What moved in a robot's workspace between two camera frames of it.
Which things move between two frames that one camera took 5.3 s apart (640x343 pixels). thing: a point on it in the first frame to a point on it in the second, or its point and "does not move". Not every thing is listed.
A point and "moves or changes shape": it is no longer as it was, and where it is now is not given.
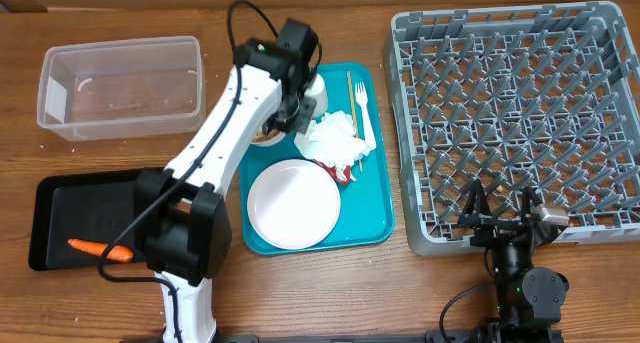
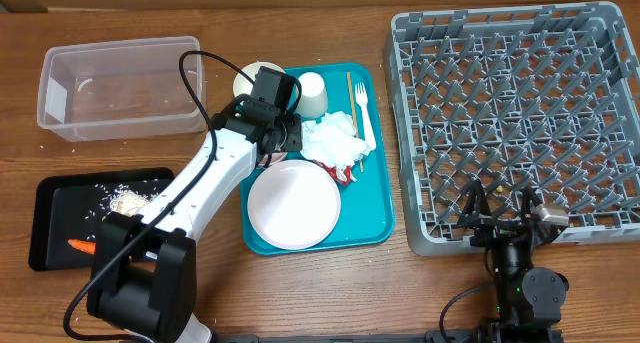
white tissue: (334, 138) does not move
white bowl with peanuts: (262, 140) moves or changes shape
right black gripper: (475, 214) does not move
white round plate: (293, 204) does not move
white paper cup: (317, 92) does not move
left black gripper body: (294, 113) to (290, 127)
